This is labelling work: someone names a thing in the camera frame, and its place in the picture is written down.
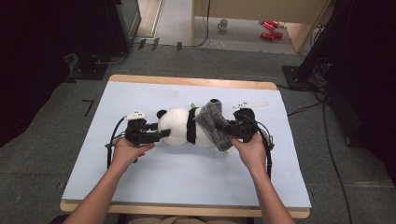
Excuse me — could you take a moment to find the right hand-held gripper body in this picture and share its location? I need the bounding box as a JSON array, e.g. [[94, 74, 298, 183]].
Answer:
[[233, 101, 269, 144]]

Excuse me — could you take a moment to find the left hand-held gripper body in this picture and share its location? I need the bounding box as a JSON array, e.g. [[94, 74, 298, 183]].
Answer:
[[124, 109, 149, 147]]

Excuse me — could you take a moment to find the grey fuzzy cloth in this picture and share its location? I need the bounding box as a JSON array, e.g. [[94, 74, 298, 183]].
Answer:
[[194, 100, 234, 152]]

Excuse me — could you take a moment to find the panda plush toy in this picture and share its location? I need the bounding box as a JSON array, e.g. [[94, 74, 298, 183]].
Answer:
[[156, 98, 231, 155]]

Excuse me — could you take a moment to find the person's left hand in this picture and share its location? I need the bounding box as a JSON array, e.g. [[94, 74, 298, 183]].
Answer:
[[111, 136, 156, 171]]

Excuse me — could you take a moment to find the person's right hand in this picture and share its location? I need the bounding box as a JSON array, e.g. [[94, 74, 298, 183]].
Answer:
[[230, 133, 267, 171]]

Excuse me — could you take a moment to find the wooden table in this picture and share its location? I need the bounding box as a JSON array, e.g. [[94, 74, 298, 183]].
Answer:
[[60, 74, 311, 218]]

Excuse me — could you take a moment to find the light blue table mat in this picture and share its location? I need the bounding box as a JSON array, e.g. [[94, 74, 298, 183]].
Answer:
[[61, 80, 312, 209]]

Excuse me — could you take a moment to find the black stand with base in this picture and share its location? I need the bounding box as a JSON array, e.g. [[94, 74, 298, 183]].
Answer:
[[281, 0, 353, 91]]

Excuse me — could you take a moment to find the black stand base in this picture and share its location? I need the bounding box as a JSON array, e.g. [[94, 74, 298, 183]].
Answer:
[[66, 52, 110, 81]]

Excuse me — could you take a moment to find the dark cabinet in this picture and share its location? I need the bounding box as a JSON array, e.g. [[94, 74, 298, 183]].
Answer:
[[104, 0, 143, 55]]

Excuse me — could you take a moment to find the light wooden desk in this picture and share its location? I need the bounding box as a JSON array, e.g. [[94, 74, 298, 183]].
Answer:
[[191, 0, 332, 54]]

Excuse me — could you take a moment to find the dark curtain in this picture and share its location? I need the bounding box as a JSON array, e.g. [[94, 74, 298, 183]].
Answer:
[[326, 0, 396, 175], [0, 0, 76, 147]]

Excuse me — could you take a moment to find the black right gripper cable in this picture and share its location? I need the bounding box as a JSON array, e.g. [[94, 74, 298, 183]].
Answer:
[[255, 119, 275, 180]]

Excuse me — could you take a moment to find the short black floor cable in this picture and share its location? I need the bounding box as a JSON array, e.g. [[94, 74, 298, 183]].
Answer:
[[287, 101, 325, 118]]

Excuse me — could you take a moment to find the long black floor cable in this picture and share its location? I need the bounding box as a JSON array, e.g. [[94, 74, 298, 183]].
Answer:
[[321, 101, 353, 224]]

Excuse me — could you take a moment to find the black hanging cable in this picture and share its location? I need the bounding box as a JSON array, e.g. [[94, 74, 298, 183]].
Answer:
[[192, 0, 211, 49]]

